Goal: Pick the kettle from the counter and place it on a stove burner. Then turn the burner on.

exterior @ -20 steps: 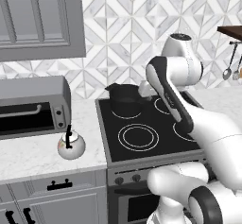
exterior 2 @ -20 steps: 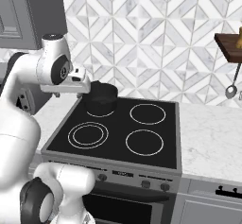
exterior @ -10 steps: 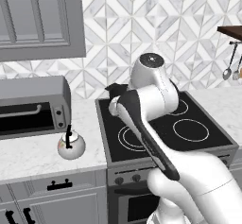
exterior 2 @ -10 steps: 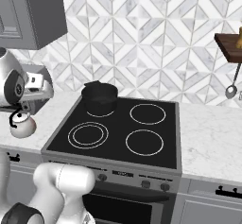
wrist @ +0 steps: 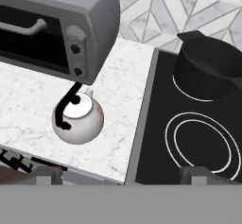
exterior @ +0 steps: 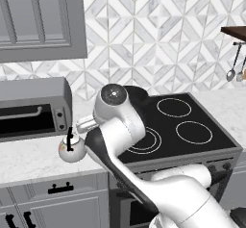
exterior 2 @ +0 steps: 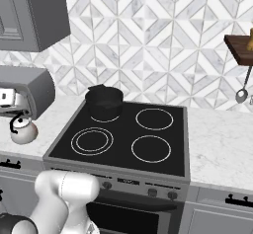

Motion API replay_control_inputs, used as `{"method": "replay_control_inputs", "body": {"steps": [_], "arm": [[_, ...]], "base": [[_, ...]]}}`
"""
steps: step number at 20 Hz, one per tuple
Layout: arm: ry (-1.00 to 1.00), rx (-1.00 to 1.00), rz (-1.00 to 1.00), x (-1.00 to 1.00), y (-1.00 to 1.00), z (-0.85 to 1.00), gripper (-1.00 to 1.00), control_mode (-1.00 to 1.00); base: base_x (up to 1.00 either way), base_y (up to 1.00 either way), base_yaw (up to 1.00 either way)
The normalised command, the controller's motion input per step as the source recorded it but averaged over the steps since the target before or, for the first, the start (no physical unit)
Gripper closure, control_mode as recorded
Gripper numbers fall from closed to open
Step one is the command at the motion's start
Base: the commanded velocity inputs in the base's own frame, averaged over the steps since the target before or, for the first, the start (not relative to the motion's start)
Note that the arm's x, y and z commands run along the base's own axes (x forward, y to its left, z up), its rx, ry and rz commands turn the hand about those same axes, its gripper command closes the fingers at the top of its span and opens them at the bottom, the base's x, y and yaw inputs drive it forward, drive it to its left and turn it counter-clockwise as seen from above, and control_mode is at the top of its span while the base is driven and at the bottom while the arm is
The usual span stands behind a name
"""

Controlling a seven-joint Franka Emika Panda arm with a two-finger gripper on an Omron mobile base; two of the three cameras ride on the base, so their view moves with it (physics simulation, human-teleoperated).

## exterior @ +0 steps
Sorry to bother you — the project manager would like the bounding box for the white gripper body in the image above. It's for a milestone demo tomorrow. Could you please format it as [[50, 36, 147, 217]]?
[[76, 114, 98, 135]]

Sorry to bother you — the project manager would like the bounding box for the grey drawer front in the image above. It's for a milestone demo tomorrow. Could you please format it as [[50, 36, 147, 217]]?
[[0, 171, 110, 199]]

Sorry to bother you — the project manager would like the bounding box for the grey toaster oven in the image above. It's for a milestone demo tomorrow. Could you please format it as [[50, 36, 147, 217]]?
[[0, 76, 74, 143]]

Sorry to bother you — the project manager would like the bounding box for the grey base cupboard door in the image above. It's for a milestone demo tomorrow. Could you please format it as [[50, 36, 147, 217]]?
[[0, 202, 24, 228], [18, 189, 111, 228]]

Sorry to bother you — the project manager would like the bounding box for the black hob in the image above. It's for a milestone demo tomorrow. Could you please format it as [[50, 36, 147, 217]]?
[[116, 91, 243, 165]]

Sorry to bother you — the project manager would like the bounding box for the silver hanging ladle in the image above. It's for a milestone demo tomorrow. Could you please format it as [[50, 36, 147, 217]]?
[[226, 42, 243, 83]]

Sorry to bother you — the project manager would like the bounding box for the grey base cupboard run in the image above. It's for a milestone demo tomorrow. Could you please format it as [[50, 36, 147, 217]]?
[[220, 160, 246, 211]]

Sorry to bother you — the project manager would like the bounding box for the silver hanging tool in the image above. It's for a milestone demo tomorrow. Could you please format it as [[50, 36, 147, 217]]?
[[236, 56, 246, 83]]

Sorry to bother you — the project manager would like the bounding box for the dark wooden shelf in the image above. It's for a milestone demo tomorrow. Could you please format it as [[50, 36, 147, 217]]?
[[220, 26, 246, 42]]

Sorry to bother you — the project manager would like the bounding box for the silver kettle with black handle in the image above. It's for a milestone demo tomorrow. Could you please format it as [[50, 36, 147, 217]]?
[[58, 126, 87, 164]]

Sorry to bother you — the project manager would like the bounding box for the grey toaster oven handle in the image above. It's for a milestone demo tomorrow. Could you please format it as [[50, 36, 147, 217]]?
[[0, 106, 43, 121]]

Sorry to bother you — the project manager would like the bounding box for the black drawer handle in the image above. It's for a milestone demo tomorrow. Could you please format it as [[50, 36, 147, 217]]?
[[47, 181, 75, 195]]

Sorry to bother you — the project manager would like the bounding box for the black cupboard door handle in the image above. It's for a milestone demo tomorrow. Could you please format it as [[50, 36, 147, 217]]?
[[23, 211, 37, 228], [5, 214, 16, 228]]

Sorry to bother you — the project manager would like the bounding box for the grey wall cupboard door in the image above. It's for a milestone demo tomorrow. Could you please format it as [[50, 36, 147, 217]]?
[[0, 0, 88, 63]]

